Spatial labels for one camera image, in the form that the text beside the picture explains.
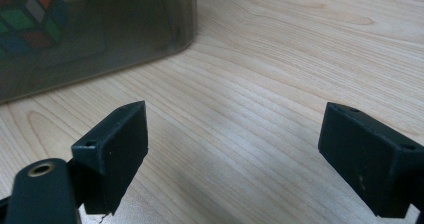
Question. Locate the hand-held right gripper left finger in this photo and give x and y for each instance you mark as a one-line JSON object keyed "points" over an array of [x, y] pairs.
{"points": [[116, 157]]}

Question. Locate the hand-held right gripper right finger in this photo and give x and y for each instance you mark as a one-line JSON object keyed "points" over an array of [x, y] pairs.
{"points": [[370, 160]]}

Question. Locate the transparent grey storage container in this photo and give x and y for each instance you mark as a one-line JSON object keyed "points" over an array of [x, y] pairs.
{"points": [[126, 34]]}

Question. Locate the multicoloured puzzle cube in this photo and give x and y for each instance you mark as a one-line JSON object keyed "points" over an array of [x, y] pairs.
{"points": [[30, 17]]}

